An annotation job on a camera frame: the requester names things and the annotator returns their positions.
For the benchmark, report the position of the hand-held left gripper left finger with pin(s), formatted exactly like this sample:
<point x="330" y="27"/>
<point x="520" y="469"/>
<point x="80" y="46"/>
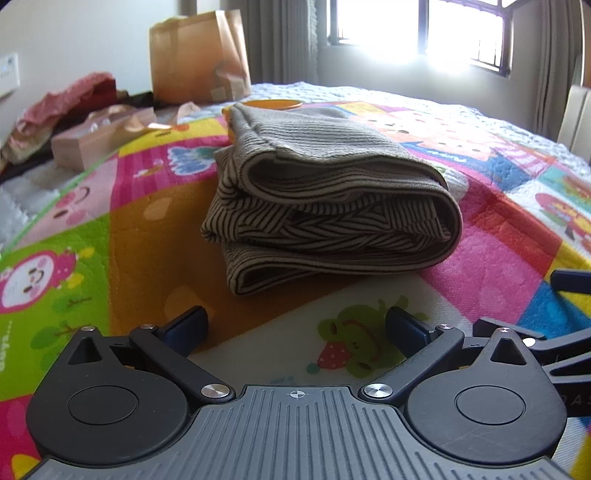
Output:
<point x="187" y="326"/>

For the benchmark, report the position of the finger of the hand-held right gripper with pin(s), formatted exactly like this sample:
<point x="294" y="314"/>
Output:
<point x="485" y="325"/>
<point x="570" y="279"/>

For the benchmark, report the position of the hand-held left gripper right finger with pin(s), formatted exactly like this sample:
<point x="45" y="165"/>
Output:
<point x="407" y="330"/>

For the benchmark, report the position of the striped grey towel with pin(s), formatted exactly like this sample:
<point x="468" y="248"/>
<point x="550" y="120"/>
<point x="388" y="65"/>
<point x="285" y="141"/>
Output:
<point x="323" y="184"/>

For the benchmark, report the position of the colourful printed blanket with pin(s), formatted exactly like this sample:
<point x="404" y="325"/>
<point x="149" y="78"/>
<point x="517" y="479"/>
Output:
<point x="485" y="277"/>

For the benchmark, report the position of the beige chair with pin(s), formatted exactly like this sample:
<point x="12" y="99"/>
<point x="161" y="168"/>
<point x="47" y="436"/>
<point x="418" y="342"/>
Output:
<point x="575" y="120"/>

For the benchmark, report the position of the pink gift box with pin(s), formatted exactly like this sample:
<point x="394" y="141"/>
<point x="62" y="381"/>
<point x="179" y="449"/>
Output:
<point x="78" y="147"/>

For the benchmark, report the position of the grey curtain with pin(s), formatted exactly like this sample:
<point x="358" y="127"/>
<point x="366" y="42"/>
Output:
<point x="277" y="41"/>
<point x="561" y="55"/>

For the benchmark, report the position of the orange round container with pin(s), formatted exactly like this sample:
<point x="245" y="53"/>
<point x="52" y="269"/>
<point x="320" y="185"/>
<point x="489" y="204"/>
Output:
<point x="277" y="105"/>

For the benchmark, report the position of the red crumpled cloth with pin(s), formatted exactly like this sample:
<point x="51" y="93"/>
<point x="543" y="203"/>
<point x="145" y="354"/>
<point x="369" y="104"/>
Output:
<point x="69" y="92"/>

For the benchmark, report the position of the brown paper bag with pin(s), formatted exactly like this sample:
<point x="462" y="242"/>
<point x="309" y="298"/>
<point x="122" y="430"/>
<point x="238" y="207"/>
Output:
<point x="194" y="60"/>

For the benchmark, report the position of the barred window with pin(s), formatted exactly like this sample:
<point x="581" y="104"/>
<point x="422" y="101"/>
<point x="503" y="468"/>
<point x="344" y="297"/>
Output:
<point x="452" y="27"/>

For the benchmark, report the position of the white wall socket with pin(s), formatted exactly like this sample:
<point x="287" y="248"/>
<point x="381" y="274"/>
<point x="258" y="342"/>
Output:
<point x="8" y="74"/>

